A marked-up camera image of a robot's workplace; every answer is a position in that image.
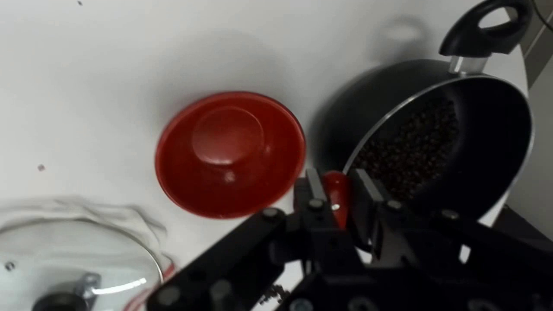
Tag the dark coffee beans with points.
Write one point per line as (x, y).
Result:
(416, 144)

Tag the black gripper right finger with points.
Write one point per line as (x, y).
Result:
(403, 230)

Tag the glass pot lid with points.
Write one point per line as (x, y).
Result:
(87, 210)
(58, 260)

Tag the shallow red bowl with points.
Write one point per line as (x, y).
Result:
(231, 149)

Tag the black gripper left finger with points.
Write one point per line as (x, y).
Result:
(312, 230)

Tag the black cooking pot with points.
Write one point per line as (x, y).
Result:
(495, 144)

